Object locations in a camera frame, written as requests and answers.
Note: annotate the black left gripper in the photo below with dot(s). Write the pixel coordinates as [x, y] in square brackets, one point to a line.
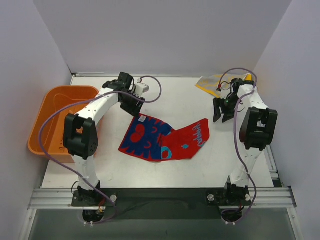
[132, 105]

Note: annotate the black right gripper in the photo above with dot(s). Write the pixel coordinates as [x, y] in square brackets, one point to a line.
[223, 107]

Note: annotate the red blue patterned towel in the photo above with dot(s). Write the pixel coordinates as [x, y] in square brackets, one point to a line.
[154, 140]

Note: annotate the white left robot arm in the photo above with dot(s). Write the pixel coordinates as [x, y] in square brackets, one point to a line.
[80, 135]

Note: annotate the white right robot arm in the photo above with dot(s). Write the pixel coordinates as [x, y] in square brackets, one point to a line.
[254, 125]

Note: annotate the grey yellow towel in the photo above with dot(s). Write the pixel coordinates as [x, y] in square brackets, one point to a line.
[210, 84]

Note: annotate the orange plastic basket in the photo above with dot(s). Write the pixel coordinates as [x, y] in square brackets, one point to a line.
[52, 135]

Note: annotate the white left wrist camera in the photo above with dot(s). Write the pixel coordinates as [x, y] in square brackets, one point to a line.
[140, 88]

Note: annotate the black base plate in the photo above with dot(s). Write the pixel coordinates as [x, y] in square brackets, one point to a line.
[162, 204]

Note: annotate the aluminium front rail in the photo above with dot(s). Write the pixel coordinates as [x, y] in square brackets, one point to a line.
[262, 197]

